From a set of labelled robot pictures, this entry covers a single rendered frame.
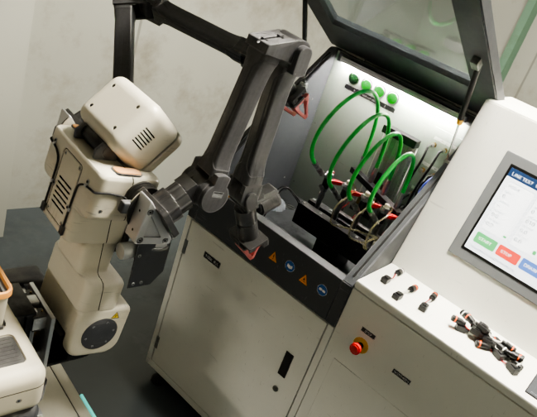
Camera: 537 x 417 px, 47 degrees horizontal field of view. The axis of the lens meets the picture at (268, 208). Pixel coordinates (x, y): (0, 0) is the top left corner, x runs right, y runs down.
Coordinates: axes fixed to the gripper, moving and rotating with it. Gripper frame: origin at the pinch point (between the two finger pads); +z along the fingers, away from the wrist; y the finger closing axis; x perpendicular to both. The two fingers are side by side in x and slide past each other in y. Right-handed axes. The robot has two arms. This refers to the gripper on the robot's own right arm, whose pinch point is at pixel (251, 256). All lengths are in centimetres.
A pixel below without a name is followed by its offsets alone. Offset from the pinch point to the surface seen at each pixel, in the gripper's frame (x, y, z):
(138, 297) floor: 9, 99, 107
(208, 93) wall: -95, 187, 78
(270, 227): -19.3, 18.2, 15.0
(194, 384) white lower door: 17, 26, 83
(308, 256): -21.1, 1.0, 16.4
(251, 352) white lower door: 1, 8, 57
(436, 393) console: -24, -52, 31
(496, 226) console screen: -65, -34, 5
